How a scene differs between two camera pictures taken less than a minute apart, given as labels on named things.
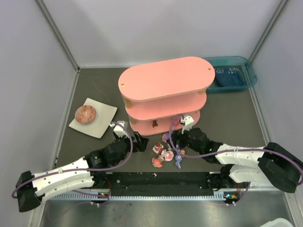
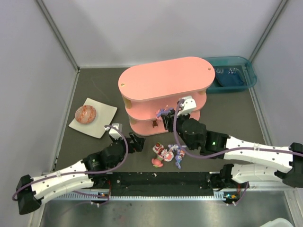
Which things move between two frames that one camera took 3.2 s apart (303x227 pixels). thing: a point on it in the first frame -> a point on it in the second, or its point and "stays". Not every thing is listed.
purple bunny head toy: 165,136 -> 164,110
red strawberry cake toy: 158,148 stays
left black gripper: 136,144 stays
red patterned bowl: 85,114 stays
